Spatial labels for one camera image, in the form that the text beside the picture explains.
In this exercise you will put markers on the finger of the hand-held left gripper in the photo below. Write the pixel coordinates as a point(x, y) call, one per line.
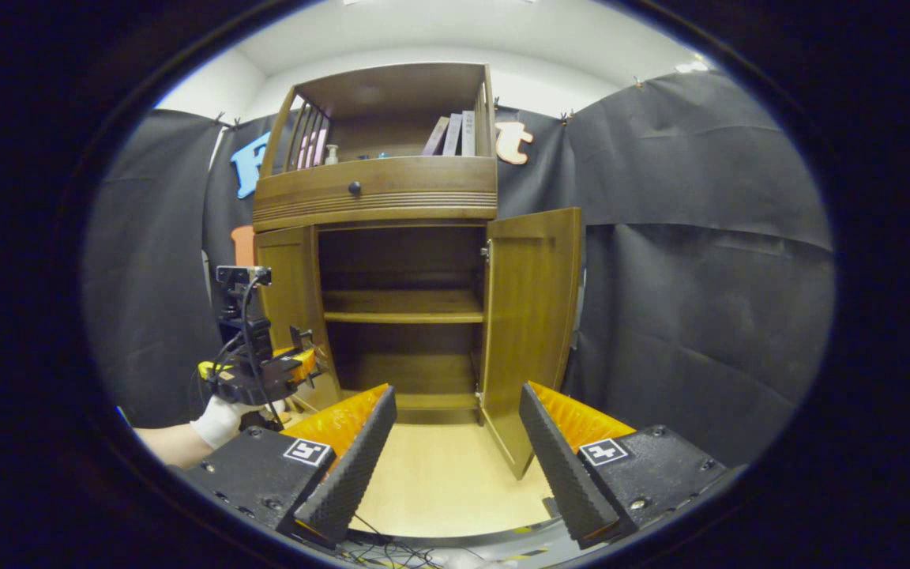
point(297, 363)

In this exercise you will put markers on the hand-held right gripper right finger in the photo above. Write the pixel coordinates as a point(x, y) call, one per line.
point(565, 466)

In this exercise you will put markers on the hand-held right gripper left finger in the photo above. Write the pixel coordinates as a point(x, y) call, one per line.
point(348, 466)

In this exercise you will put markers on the wooden shoe cabinet door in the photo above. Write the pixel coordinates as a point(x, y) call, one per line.
point(530, 316)
point(289, 284)

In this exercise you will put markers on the wooden double-door shoe cabinet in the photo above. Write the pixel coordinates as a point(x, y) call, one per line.
point(392, 87)

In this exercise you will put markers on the wooden inner cabinet shelf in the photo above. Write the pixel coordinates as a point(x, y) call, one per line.
point(404, 307)

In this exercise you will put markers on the wooden cabinet drawer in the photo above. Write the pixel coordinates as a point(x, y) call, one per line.
point(423, 186)

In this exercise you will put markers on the metal door hinge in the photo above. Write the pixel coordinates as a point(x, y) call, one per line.
point(486, 251)

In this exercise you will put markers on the beige pump bottle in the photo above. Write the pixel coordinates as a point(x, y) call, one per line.
point(331, 156)

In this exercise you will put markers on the black backdrop cloth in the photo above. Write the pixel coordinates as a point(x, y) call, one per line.
point(700, 276)

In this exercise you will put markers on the pink book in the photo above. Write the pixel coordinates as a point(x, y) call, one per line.
point(435, 136)

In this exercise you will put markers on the grey book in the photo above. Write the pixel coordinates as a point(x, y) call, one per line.
point(453, 134)

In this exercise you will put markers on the white book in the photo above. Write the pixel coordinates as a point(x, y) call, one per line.
point(468, 133)

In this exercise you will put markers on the small ceiling light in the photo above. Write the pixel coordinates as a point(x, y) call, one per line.
point(692, 65)

